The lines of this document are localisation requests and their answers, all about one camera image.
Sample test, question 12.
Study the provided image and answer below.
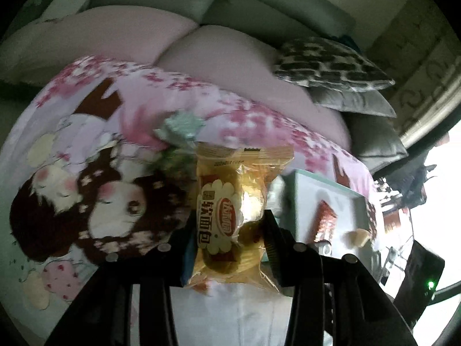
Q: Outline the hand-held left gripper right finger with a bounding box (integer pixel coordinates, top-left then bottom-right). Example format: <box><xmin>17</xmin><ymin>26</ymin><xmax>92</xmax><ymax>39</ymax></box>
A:
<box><xmin>264</xmin><ymin>208</ymin><xmax>411</xmax><ymax>346</ymax></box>

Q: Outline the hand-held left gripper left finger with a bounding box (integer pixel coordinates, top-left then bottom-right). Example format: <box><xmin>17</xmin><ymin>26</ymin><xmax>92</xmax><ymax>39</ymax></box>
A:
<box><xmin>45</xmin><ymin>218</ymin><xmax>199</xmax><ymax>346</ymax></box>

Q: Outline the yellow bread packet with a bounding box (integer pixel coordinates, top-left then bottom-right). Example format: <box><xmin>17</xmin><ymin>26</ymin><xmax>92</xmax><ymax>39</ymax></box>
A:
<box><xmin>184</xmin><ymin>142</ymin><xmax>296</xmax><ymax>294</ymax></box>

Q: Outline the teal storage box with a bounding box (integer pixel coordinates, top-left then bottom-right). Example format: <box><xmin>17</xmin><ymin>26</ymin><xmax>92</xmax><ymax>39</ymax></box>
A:
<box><xmin>267</xmin><ymin>169</ymin><xmax>379</xmax><ymax>264</ymax></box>

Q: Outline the red snack packet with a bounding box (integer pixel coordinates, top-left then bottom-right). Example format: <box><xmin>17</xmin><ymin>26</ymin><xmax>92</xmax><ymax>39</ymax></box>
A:
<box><xmin>311</xmin><ymin>200</ymin><xmax>339</xmax><ymax>244</ymax></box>

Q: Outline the pale yellow snack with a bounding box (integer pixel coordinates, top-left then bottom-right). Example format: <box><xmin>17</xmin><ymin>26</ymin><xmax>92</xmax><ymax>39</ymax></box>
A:
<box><xmin>344</xmin><ymin>228</ymin><xmax>371</xmax><ymax>249</ymax></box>

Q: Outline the green round cracker packet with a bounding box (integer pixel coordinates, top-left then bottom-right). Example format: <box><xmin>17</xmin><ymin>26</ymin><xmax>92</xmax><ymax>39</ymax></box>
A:
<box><xmin>155</xmin><ymin>145</ymin><xmax>198</xmax><ymax>184</ymax></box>

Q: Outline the crumpled green white snack packet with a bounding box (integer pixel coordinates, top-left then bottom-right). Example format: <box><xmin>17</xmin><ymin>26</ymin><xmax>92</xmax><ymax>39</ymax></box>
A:
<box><xmin>153</xmin><ymin>112</ymin><xmax>206</xmax><ymax>145</ymax></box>

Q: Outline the grey pillow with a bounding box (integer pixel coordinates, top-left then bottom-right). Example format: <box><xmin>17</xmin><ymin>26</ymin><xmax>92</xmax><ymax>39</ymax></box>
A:
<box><xmin>308</xmin><ymin>88</ymin><xmax>397</xmax><ymax>118</ymax></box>
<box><xmin>346</xmin><ymin>113</ymin><xmax>409</xmax><ymax>172</ymax></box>

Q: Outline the pink printed blanket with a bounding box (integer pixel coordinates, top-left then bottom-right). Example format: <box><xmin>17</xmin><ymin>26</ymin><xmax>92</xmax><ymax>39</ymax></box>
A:
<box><xmin>0</xmin><ymin>55</ymin><xmax>386</xmax><ymax>346</ymax></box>

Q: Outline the black white patterned pillow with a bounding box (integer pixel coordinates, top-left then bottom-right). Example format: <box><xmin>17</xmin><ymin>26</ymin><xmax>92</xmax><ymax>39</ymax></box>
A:
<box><xmin>273</xmin><ymin>37</ymin><xmax>396</xmax><ymax>92</ymax></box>

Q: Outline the pink sofa seat cushion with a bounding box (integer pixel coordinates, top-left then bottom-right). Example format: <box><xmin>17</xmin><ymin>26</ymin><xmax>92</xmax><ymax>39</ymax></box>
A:
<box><xmin>156</xmin><ymin>25</ymin><xmax>354</xmax><ymax>152</ymax></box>
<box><xmin>0</xmin><ymin>5</ymin><xmax>200</xmax><ymax>87</ymax></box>

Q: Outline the grey sofa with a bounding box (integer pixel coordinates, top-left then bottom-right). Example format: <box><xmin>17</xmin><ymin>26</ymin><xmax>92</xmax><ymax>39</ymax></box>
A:
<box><xmin>0</xmin><ymin>0</ymin><xmax>366</xmax><ymax>91</ymax></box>

